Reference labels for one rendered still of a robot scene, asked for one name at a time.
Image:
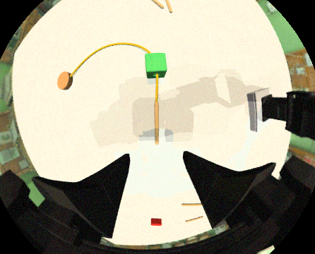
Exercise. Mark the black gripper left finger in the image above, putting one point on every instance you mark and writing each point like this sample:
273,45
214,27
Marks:
96,199

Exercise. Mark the round wooden button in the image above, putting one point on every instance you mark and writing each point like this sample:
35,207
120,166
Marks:
65,81

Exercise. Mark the green wooden block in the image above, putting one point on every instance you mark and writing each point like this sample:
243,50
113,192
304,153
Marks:
156,63

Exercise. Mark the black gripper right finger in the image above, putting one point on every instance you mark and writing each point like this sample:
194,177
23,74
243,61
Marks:
221,189

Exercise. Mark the red rectangular block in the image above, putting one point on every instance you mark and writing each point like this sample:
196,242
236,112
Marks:
155,221

